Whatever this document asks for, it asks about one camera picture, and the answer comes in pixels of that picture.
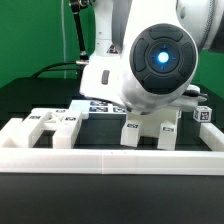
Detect black cables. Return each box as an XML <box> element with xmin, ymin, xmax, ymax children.
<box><xmin>31</xmin><ymin>61</ymin><xmax>84</xmax><ymax>79</ymax></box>

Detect white chair seat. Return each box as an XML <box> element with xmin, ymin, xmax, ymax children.
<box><xmin>122</xmin><ymin>107</ymin><xmax>179</xmax><ymax>138</ymax></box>

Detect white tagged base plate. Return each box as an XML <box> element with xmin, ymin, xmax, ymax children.
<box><xmin>69</xmin><ymin>100</ymin><xmax>126</xmax><ymax>115</ymax></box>

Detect white U-shaped fence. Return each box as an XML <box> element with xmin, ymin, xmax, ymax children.
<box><xmin>0</xmin><ymin>118</ymin><xmax>224</xmax><ymax>176</ymax></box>

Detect white tagged cube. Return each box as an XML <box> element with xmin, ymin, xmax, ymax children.
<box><xmin>193</xmin><ymin>106</ymin><xmax>212</xmax><ymax>122</ymax></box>

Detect white hanging cable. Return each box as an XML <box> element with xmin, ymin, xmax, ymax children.
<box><xmin>60</xmin><ymin>0</ymin><xmax>67</xmax><ymax>80</ymax></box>

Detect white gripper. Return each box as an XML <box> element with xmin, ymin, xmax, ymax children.
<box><xmin>170</xmin><ymin>85</ymin><xmax>208</xmax><ymax>112</ymax></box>

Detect white chair back frame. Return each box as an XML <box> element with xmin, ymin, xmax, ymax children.
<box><xmin>19</xmin><ymin>108</ymin><xmax>82</xmax><ymax>149</ymax></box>

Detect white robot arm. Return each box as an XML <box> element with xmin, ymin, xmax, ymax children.
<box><xmin>80</xmin><ymin>0</ymin><xmax>224</xmax><ymax>114</ymax></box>

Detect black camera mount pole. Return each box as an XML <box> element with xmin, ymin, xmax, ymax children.
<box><xmin>69</xmin><ymin>0</ymin><xmax>90</xmax><ymax>60</ymax></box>

